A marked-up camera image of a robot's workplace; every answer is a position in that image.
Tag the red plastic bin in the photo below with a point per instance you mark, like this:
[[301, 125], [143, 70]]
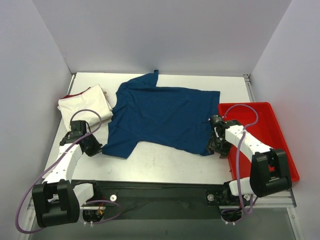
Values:
[[267, 129]]

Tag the folded white t-shirt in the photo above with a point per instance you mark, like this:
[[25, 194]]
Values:
[[91, 106]]

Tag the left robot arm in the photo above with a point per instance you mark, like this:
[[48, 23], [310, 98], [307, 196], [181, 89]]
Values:
[[56, 201]]

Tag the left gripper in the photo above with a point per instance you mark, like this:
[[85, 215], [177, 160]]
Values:
[[92, 146]]

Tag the blue printed t-shirt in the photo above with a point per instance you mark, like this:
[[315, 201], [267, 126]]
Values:
[[175, 117]]

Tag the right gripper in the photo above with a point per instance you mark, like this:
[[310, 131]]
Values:
[[215, 144]]

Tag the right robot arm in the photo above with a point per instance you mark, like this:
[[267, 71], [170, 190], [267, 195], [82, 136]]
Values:
[[262, 164]]

